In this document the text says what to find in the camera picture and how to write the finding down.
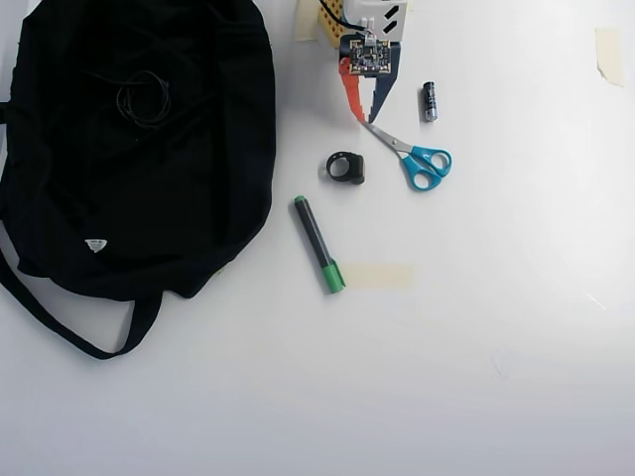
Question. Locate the navy gripper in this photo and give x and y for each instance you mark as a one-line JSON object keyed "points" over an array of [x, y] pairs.
{"points": [[385, 95]]}

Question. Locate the black fabric bag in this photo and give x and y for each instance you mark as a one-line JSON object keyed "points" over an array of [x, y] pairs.
{"points": [[124, 198]]}

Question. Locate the black cylindrical battery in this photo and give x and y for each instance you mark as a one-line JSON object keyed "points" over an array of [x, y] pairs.
{"points": [[429, 101]]}

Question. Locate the yellow perforated block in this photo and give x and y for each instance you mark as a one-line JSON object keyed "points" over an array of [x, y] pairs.
{"points": [[331, 25]]}

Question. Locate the narrow beige masking tape strip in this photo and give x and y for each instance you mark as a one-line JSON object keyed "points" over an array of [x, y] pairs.
{"points": [[307, 22]]}

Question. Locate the black marker with green cap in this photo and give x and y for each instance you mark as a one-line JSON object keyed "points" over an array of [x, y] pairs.
{"points": [[315, 238]]}

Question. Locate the wide beige masking tape strip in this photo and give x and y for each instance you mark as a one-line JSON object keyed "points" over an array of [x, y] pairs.
{"points": [[382, 276]]}

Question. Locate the torn beige masking tape piece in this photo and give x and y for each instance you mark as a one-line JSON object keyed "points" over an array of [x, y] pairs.
{"points": [[610, 54]]}

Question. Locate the black camera circuit board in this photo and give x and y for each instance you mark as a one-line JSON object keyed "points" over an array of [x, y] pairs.
{"points": [[371, 57]]}

